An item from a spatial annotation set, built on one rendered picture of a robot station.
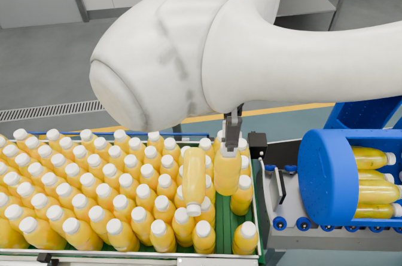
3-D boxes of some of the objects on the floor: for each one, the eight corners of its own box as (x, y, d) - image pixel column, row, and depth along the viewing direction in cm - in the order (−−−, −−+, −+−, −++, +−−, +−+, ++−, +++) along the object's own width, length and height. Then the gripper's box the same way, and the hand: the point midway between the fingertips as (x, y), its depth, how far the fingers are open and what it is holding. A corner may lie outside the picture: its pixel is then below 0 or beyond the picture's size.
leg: (265, 283, 155) (288, 253, 109) (255, 282, 156) (273, 252, 109) (264, 271, 159) (285, 238, 113) (253, 271, 159) (271, 237, 113)
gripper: (264, 100, 38) (247, 180, 56) (252, 38, 49) (241, 121, 67) (212, 101, 39) (212, 180, 56) (212, 39, 50) (212, 121, 67)
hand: (229, 139), depth 59 cm, fingers closed on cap, 4 cm apart
